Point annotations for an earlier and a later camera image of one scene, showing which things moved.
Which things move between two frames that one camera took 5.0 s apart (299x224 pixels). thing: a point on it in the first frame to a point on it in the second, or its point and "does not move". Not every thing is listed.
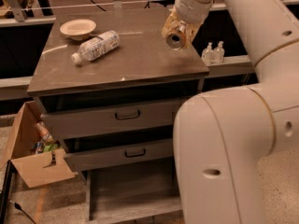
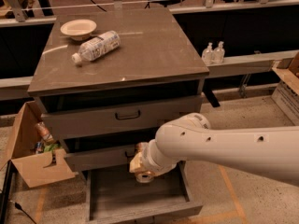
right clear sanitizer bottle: [219, 53] does not move
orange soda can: [176, 39] to [145, 177]
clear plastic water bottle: [92, 49] does not move
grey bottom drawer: [133, 196] does not move
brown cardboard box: [36, 167] does not move
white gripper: [186, 7] to [149, 161]
